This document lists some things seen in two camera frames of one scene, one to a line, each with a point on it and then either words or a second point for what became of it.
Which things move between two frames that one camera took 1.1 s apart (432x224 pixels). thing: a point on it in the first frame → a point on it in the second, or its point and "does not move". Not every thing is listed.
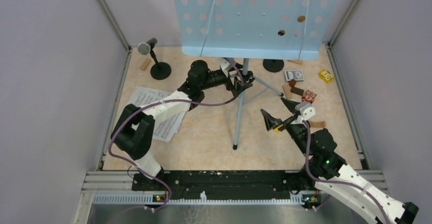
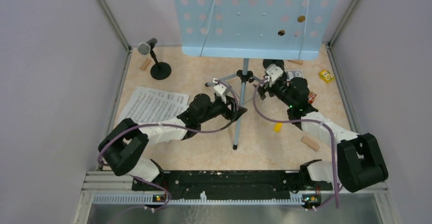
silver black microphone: (144, 48) does not move
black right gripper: (271, 121) → (261, 90)
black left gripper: (237, 86) → (233, 114)
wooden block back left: (145, 64) does not move
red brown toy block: (308, 97) does not move
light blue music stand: (254, 19) does not move
